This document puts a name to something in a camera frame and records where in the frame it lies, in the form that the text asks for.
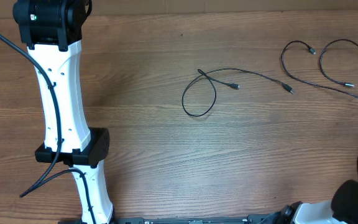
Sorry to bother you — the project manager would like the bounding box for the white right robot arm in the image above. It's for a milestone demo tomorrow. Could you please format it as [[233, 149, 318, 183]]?
[[268, 180, 358, 224]]

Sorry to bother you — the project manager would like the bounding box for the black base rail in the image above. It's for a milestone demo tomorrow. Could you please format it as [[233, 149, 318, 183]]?
[[109, 214, 295, 224]]

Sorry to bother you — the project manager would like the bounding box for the black cable with barrel plug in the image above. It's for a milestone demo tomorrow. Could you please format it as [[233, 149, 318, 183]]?
[[318, 38, 358, 88]]

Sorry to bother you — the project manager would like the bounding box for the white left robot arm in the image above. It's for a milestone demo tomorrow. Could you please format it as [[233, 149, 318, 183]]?
[[13, 0, 114, 223]]

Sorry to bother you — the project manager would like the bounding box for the long black USB cable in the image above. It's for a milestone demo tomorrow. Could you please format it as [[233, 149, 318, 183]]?
[[280, 40, 358, 105]]

